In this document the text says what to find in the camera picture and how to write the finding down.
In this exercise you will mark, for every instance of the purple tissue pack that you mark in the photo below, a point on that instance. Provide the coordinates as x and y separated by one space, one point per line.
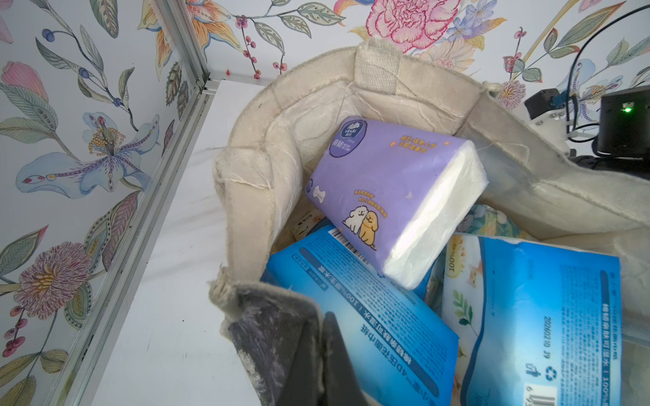
396 193

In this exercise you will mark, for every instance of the cream canvas tote bag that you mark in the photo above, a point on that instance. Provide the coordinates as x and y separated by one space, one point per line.
535 193

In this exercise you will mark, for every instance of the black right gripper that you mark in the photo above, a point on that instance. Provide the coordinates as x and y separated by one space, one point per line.
618 141

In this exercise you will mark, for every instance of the blue white floral tissue pack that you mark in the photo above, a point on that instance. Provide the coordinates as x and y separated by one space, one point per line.
402 353

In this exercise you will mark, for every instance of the blue barcode tissue pack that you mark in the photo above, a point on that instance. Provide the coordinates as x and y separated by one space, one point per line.
537 324

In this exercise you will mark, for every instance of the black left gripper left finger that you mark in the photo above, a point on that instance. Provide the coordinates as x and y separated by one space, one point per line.
301 387

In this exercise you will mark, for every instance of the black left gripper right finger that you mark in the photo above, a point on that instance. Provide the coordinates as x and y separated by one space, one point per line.
339 381

